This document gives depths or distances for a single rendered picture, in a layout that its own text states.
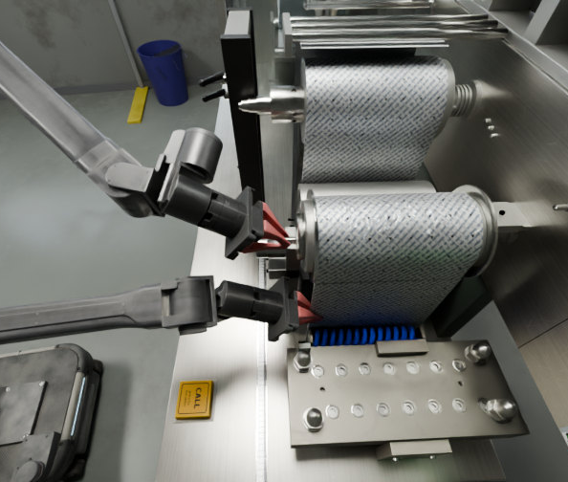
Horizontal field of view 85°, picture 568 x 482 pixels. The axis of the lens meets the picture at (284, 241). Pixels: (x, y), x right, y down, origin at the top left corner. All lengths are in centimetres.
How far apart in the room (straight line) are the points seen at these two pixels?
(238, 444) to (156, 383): 110
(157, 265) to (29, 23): 274
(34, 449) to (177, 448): 93
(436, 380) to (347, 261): 32
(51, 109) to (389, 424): 71
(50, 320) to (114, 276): 166
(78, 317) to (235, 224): 25
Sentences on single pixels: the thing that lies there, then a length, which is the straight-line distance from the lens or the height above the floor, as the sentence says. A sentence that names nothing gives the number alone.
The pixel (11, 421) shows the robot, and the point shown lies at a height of 26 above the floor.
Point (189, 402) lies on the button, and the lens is 75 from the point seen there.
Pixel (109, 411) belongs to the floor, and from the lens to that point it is 185.
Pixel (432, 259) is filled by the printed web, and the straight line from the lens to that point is 50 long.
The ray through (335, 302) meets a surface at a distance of 56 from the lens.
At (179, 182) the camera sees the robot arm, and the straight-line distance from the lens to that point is 43.
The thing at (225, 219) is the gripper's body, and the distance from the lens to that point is 44.
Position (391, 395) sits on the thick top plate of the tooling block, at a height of 103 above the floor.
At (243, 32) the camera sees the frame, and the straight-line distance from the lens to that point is 64.
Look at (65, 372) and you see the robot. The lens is 172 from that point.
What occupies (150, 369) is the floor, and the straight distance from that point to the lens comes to 183.
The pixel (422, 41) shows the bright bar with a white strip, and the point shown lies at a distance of 65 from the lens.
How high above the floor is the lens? 164
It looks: 52 degrees down
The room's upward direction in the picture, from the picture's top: straight up
